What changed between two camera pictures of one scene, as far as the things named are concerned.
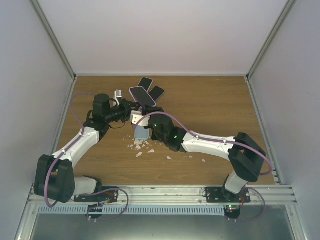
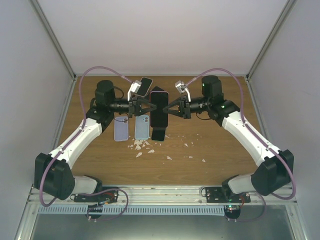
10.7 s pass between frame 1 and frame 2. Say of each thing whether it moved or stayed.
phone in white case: stayed
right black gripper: moved
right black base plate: stayed
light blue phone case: stayed
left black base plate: stayed
